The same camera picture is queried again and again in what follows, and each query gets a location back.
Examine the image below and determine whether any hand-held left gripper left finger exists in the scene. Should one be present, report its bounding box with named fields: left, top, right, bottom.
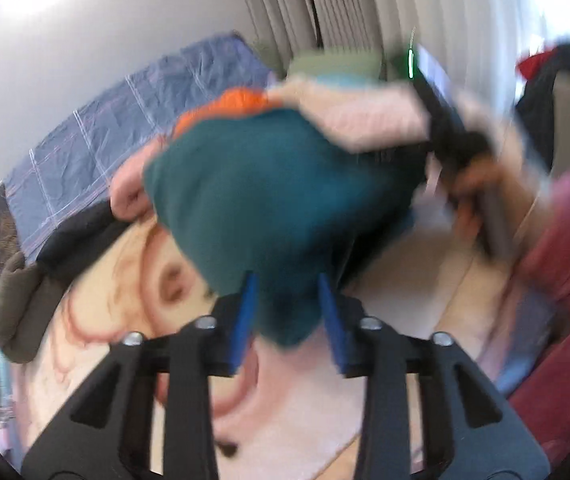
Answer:
left=21, top=272, right=259, bottom=480

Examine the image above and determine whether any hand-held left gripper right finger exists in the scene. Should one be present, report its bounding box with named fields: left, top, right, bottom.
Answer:
left=317, top=274, right=551, bottom=480

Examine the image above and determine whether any dark teal sweatshirt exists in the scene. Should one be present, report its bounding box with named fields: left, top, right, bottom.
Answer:
left=144, top=110, right=428, bottom=348

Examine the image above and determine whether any person's right hand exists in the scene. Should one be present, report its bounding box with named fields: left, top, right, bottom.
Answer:
left=448, top=152, right=536, bottom=243

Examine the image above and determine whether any cream fleece cloth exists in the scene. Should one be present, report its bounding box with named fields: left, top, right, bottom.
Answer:
left=270, top=79, right=433, bottom=153

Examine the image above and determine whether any black garment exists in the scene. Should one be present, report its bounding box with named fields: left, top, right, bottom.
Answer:
left=514, top=41, right=570, bottom=171

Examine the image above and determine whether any red cloth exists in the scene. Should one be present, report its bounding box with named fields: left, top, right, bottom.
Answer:
left=516, top=51, right=558, bottom=78

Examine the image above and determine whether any light blue cloth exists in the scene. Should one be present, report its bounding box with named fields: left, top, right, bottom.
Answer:
left=314, top=73, right=372, bottom=89

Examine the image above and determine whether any green pillow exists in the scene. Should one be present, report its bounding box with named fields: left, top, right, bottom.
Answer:
left=289, top=51, right=382, bottom=80

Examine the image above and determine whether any printed blanket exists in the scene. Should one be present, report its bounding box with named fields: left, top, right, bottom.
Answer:
left=0, top=210, right=556, bottom=480

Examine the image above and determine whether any grey curtain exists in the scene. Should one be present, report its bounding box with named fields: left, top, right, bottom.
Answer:
left=229, top=0, right=521, bottom=92

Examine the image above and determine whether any pink quilted jacket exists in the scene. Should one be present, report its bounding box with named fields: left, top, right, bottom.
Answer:
left=109, top=137, right=171, bottom=223

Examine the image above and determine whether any orange quilted jacket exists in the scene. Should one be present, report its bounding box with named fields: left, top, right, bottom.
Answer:
left=171, top=87, right=286, bottom=141

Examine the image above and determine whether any brown cloth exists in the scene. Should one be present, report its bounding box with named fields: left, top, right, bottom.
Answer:
left=0, top=252, right=72, bottom=365

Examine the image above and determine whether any blue plaid quilt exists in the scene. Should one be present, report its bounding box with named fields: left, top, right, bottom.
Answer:
left=4, top=32, right=281, bottom=261

